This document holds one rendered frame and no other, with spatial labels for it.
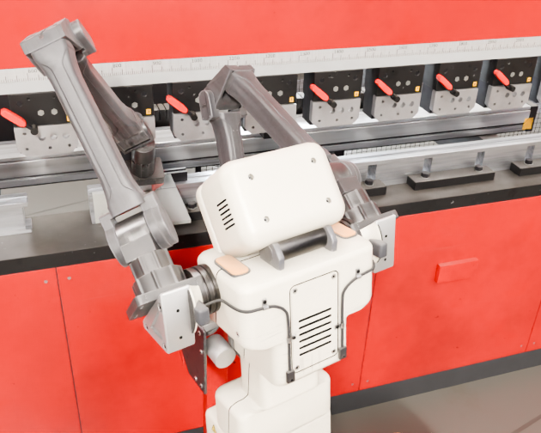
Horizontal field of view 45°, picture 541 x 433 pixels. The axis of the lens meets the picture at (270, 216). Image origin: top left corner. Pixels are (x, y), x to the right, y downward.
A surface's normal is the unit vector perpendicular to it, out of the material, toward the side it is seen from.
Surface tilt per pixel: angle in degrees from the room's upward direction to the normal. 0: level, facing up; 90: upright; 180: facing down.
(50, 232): 0
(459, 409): 0
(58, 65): 62
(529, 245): 90
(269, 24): 90
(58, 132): 90
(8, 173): 90
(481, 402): 0
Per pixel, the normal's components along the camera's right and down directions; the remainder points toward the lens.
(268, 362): -0.83, 0.25
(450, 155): 0.32, 0.49
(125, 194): 0.02, 0.05
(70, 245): 0.04, -0.86
